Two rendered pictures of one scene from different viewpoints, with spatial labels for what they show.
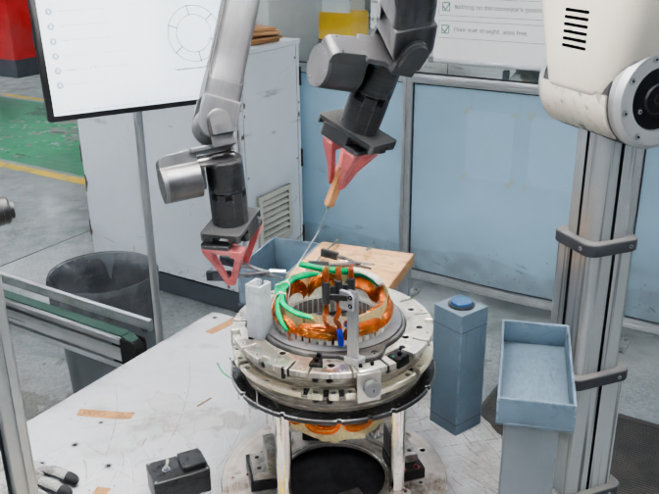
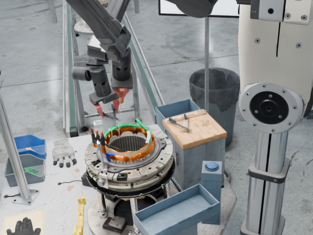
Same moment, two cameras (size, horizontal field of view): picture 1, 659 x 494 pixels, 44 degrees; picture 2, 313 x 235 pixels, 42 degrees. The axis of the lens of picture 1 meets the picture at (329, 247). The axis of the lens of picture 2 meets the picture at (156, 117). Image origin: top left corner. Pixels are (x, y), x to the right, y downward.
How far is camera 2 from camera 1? 1.12 m
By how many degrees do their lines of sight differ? 44
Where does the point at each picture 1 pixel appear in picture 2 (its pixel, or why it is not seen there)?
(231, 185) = (95, 80)
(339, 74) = (93, 53)
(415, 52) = (108, 54)
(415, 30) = (106, 44)
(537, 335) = (209, 199)
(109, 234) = not seen: hidden behind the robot
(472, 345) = (210, 188)
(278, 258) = (190, 108)
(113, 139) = not seen: hidden behind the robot
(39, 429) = (89, 139)
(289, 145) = not seen: outside the picture
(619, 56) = (242, 77)
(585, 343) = (249, 216)
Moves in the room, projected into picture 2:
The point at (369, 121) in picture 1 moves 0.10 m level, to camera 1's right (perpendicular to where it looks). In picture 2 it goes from (116, 74) to (137, 84)
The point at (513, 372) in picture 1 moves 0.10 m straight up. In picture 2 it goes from (176, 209) to (175, 185)
